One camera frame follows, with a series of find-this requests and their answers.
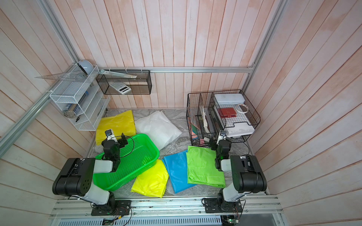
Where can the blue raincoat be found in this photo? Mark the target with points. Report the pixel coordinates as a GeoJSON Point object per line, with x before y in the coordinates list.
{"type": "Point", "coordinates": [176, 166]}

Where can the black mesh wall basket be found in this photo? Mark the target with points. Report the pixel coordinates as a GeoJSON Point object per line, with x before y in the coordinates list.
{"type": "Point", "coordinates": [142, 85]}

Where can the white flat box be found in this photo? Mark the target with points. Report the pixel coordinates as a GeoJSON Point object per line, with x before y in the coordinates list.
{"type": "Point", "coordinates": [239, 129]}

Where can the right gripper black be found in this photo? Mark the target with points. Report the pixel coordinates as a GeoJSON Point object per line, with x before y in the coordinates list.
{"type": "Point", "coordinates": [213, 141]}

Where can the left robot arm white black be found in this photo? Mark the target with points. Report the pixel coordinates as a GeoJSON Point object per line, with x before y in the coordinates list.
{"type": "Point", "coordinates": [76, 177]}

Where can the clear triangle ruler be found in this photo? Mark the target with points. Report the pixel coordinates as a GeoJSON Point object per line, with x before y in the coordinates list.
{"type": "Point", "coordinates": [71, 76]}

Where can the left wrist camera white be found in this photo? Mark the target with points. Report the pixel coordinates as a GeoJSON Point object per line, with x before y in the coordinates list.
{"type": "Point", "coordinates": [110, 135]}

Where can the white wire shelf rack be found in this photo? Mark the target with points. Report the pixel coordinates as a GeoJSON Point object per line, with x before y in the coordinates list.
{"type": "Point", "coordinates": [88, 95]}

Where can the rolled silver item on shelf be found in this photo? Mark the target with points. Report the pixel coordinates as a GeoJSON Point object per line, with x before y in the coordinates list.
{"type": "Point", "coordinates": [71, 111]}

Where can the white pencil case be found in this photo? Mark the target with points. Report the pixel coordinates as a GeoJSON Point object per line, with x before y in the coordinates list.
{"type": "Point", "coordinates": [230, 99]}

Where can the grey round tape dispenser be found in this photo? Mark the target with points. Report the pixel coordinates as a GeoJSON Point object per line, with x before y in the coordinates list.
{"type": "Point", "coordinates": [85, 66]}

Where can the white calculator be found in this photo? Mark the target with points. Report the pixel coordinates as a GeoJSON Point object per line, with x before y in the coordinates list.
{"type": "Point", "coordinates": [120, 87]}

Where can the metal ruler in basket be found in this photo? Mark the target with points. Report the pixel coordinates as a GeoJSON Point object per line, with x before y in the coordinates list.
{"type": "Point", "coordinates": [121, 75]}

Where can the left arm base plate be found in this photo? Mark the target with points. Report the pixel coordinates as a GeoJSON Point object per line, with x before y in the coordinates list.
{"type": "Point", "coordinates": [113, 208]}

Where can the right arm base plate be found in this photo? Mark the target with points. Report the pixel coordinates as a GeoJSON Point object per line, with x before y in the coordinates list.
{"type": "Point", "coordinates": [216, 205]}

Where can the neon yellow raincoat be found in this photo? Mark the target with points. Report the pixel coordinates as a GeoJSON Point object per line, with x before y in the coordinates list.
{"type": "Point", "coordinates": [152, 182]}

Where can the black wire desk organizer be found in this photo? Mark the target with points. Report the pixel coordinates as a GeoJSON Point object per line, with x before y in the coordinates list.
{"type": "Point", "coordinates": [204, 121]}

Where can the lime green raincoat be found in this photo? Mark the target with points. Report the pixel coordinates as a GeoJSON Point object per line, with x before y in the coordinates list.
{"type": "Point", "coordinates": [201, 169]}

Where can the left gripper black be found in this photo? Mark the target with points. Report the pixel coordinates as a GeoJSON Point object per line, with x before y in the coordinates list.
{"type": "Point", "coordinates": [122, 144]}

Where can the white folded raincoat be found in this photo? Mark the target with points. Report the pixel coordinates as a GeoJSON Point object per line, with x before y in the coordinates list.
{"type": "Point", "coordinates": [158, 128]}

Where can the red card holder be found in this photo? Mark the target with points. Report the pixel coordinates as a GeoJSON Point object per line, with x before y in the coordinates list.
{"type": "Point", "coordinates": [227, 112]}

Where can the green plastic basket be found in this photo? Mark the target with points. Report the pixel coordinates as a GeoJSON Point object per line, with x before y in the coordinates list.
{"type": "Point", "coordinates": [138, 156]}

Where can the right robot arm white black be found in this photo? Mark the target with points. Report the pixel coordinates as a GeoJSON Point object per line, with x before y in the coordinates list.
{"type": "Point", "coordinates": [247, 175]}

